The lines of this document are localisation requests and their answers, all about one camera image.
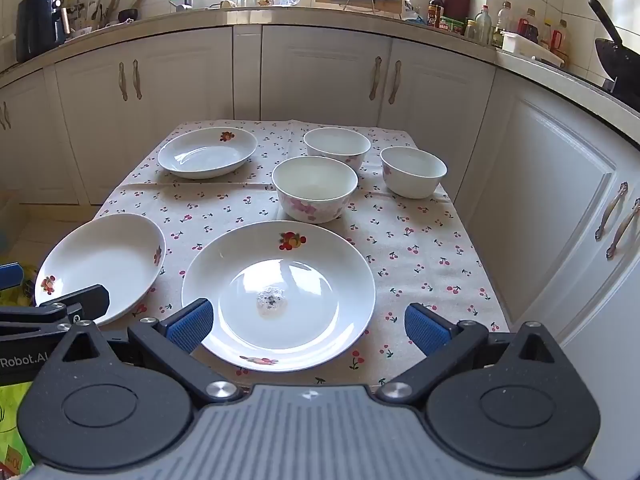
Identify large white fruit plate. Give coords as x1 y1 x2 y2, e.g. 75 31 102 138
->
181 220 376 373

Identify white floral bowl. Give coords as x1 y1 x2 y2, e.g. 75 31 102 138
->
380 146 448 200
303 127 371 171

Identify large pink floral bowl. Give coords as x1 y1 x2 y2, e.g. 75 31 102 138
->
272 156 358 224

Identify white kitchen cabinets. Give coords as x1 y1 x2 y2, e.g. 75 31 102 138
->
1 25 639 479

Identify green plastic bag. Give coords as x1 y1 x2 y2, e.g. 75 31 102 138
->
0 382 32 479

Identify cherry print tablecloth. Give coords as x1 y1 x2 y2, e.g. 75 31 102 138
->
101 120 506 388

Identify black air fryer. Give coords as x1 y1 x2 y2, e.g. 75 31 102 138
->
15 0 68 63

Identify black wok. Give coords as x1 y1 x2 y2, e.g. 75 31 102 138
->
588 0 639 107

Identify dark sauce bottle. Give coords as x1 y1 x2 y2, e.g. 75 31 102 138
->
426 0 444 28

